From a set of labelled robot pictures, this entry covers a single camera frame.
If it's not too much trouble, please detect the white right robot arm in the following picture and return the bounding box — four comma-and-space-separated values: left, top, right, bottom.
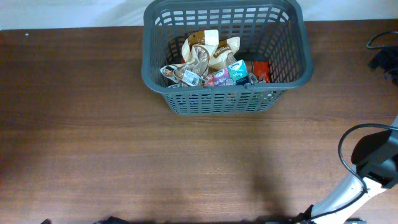
294, 119, 397, 223

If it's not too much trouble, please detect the red biscuit packet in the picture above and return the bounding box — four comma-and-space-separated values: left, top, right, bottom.
252, 61, 271, 83

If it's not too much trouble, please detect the grey plastic basket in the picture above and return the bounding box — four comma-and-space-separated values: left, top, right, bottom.
142, 0, 313, 115

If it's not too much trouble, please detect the Kleenex tissue multipack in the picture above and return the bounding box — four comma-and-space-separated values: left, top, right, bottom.
167, 58, 252, 89

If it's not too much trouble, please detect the black cable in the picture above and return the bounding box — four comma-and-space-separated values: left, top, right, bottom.
307, 123, 398, 222

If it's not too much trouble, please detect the beige snack wrapper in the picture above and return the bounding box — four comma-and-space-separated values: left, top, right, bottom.
160, 29, 219, 86

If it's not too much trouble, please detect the beige snack bag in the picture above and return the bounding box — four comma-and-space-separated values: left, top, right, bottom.
210, 37, 241, 70

